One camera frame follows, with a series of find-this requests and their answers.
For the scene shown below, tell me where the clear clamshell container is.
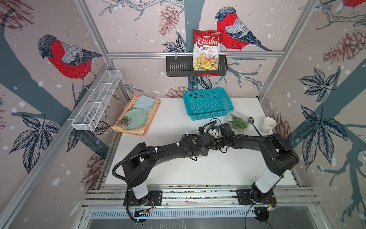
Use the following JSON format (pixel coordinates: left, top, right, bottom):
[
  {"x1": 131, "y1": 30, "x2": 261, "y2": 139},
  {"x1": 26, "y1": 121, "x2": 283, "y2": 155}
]
[{"x1": 225, "y1": 110, "x2": 254, "y2": 134}]

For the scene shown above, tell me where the teal plastic basket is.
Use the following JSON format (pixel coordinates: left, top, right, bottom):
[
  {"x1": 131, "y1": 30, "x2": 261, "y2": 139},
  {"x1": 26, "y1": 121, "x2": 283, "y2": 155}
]
[{"x1": 183, "y1": 88, "x2": 234, "y2": 121}]

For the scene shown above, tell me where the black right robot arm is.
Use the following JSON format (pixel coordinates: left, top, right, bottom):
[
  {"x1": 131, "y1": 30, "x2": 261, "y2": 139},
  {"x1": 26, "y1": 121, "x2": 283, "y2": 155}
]
[{"x1": 209, "y1": 124, "x2": 299, "y2": 204}]

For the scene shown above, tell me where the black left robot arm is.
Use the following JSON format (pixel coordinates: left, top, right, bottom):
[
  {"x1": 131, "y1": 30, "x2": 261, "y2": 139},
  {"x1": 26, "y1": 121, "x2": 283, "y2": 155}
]
[{"x1": 112, "y1": 133, "x2": 215, "y2": 200}]

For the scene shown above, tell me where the black spoon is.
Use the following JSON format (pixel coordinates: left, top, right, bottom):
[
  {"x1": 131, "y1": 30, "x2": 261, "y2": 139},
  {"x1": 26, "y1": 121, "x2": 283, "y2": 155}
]
[{"x1": 248, "y1": 117, "x2": 261, "y2": 136}]

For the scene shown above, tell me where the white mug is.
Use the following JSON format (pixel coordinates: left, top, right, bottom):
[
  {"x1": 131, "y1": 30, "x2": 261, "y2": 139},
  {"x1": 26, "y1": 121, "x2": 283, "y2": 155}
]
[{"x1": 260, "y1": 117, "x2": 277, "y2": 134}]

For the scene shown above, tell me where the orange tray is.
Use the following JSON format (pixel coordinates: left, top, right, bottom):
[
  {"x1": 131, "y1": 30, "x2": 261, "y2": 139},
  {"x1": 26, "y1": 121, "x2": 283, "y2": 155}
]
[{"x1": 112, "y1": 95, "x2": 161, "y2": 136}]

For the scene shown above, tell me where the green ceramic plate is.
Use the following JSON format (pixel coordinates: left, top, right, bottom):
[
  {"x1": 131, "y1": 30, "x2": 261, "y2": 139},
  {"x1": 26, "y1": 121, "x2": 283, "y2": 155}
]
[{"x1": 120, "y1": 109, "x2": 148, "y2": 129}]

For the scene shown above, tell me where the light green folded cloth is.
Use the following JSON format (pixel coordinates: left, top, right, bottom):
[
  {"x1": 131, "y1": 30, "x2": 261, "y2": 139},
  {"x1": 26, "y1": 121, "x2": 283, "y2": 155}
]
[{"x1": 132, "y1": 95, "x2": 156, "y2": 112}]

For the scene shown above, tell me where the red cassava chips bag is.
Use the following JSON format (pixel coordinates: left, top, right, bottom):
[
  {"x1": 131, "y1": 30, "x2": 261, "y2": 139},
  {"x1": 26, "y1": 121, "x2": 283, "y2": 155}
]
[{"x1": 193, "y1": 30, "x2": 222, "y2": 71}]

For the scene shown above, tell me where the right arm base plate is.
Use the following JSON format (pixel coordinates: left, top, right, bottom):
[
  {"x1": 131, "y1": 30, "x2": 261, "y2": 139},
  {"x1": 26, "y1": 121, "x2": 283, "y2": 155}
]
[{"x1": 236, "y1": 189, "x2": 277, "y2": 206}]

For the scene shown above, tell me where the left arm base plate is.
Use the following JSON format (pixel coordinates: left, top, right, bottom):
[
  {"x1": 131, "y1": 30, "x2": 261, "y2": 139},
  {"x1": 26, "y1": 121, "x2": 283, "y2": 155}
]
[{"x1": 123, "y1": 190, "x2": 163, "y2": 207}]

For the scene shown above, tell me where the black wall basket shelf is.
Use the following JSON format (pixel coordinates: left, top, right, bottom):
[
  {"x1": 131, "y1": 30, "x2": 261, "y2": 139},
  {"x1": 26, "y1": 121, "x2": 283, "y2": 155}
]
[{"x1": 165, "y1": 56, "x2": 228, "y2": 77}]

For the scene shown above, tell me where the white wire wall shelf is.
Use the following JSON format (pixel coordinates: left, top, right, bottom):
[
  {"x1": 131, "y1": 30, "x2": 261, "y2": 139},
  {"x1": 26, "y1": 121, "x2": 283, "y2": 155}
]
[{"x1": 71, "y1": 70, "x2": 122, "y2": 131}]

